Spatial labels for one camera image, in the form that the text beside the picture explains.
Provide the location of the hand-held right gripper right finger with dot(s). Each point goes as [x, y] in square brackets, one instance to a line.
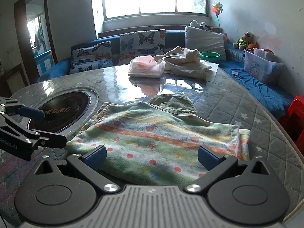
[206, 159]

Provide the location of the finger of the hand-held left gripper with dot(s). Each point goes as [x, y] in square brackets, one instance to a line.
[51, 139]
[30, 113]

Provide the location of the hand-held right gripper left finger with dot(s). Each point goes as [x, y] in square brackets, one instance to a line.
[96, 158]

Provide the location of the striped floral cloth garment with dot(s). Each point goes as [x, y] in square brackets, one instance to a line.
[154, 144]

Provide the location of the black round induction cooker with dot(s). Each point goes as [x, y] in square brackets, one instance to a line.
[68, 110]

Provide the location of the blue cabinet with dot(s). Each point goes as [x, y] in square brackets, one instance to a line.
[44, 61]

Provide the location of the butterfly print pillow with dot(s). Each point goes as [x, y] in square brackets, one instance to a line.
[142, 45]
[91, 57]

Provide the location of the blue sofa cover cloth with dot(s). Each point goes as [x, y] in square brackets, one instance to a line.
[261, 89]

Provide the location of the small clear plastic box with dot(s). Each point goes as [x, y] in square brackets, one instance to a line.
[235, 73]

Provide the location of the beige cloth garment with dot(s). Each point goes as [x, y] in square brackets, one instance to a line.
[180, 64]

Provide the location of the red plastic stool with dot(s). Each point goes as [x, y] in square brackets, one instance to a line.
[295, 114]

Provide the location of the pink tissue pack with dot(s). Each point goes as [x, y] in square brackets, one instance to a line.
[144, 68]

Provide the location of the green plastic bowl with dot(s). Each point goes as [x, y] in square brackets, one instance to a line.
[210, 56]

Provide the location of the grey pillow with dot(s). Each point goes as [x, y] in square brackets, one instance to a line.
[204, 40]

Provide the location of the white plastic container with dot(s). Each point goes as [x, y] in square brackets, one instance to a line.
[260, 52]

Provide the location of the orange plush toy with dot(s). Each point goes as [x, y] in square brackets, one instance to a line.
[254, 45]

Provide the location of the brown teddy bear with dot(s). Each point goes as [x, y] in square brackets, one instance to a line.
[244, 41]

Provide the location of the blue sofa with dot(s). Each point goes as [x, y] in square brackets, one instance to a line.
[174, 38]

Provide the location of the panda plush toy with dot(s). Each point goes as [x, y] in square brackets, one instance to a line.
[201, 25]

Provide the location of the colourful pinwheel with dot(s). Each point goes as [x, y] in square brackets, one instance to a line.
[217, 9]

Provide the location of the window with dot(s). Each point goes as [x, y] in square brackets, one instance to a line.
[142, 0]

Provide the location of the brown wooden door frame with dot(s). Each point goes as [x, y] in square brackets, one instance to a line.
[19, 28]

